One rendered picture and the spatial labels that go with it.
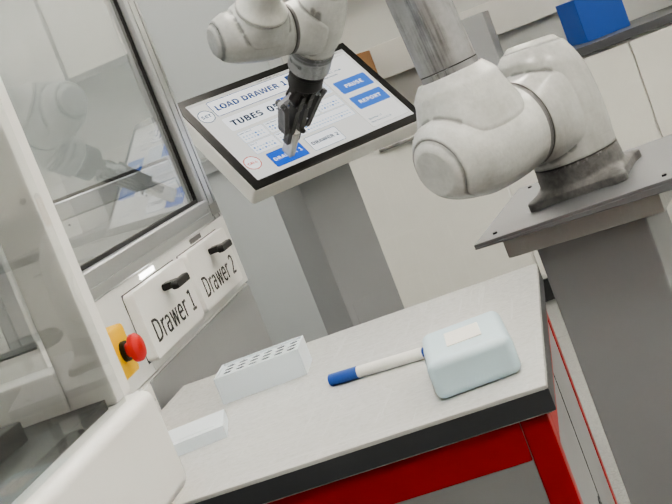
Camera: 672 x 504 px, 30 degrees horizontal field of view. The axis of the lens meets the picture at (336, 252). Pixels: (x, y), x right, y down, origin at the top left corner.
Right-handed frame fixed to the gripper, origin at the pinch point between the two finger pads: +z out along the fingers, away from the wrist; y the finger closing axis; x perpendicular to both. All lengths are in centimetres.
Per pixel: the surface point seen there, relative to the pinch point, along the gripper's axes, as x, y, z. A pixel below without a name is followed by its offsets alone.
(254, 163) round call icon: -1.1, 8.6, 3.8
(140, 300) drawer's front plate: 44, 73, -34
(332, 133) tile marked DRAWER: -0.5, -13.7, 3.8
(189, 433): 77, 91, -53
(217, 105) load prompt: -20.5, 4.3, 3.8
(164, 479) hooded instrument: 94, 110, -81
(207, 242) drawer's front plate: 23.1, 41.7, -10.9
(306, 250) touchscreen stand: 8.7, -4.5, 29.7
